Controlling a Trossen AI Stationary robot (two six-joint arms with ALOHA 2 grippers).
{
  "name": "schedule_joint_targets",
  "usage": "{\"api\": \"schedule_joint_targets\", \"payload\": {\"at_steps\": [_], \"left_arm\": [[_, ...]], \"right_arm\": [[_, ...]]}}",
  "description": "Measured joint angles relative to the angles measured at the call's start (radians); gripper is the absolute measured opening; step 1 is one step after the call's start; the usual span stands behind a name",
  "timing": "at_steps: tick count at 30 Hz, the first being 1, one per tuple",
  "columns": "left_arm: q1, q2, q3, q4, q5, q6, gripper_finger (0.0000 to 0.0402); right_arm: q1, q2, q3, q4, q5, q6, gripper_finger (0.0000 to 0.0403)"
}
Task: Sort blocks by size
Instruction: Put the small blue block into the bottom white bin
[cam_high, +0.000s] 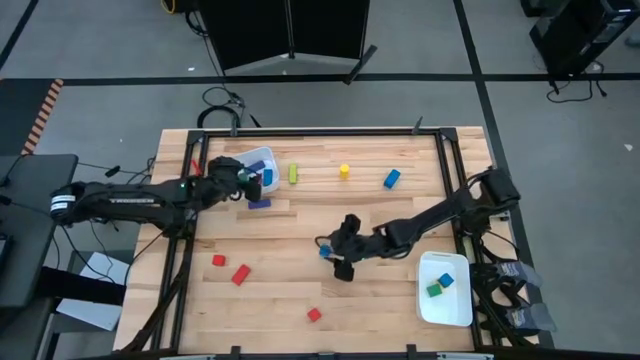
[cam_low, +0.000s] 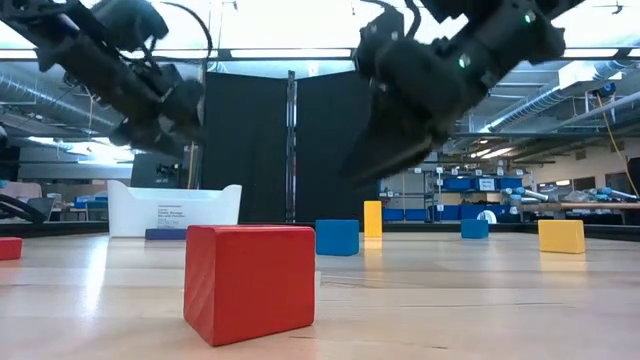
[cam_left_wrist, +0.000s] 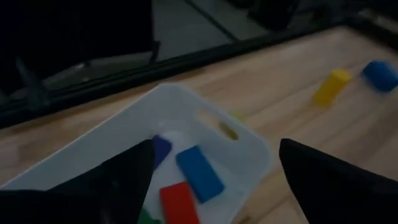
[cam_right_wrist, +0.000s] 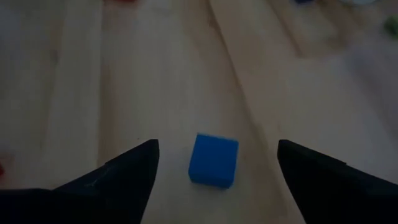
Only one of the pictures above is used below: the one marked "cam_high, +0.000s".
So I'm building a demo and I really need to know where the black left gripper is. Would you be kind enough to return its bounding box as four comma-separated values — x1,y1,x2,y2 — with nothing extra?
205,155,264,204

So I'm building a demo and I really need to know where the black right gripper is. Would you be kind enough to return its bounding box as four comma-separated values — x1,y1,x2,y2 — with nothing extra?
329,213,387,283

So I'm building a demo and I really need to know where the white plastic bin with label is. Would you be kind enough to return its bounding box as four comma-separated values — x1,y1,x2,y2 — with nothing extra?
230,145,281,195

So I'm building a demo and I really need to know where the red long block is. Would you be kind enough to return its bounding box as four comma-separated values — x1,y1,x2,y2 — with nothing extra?
230,263,253,287

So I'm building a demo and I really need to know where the black folding partition screen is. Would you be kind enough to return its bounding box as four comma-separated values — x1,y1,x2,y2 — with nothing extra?
198,0,379,85

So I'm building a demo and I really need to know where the grey controller box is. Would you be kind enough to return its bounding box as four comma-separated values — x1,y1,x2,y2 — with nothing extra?
504,302,557,335
492,259,544,289

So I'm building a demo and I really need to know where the white paper sheet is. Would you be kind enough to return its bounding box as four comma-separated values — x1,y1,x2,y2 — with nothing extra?
55,251,132,332

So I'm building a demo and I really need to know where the black desk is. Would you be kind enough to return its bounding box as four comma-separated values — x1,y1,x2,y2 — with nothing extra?
0,153,80,311

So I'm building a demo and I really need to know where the black computer tower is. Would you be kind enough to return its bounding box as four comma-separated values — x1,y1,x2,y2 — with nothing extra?
529,0,640,76

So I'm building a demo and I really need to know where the black coiled cable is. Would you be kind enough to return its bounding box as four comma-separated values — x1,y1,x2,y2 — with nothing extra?
196,85,246,130

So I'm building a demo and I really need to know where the black aluminium table frame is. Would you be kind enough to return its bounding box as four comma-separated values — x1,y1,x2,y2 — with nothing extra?
119,127,541,360

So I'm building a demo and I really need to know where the black floor cable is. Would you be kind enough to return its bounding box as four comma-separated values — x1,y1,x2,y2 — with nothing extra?
545,59,609,105

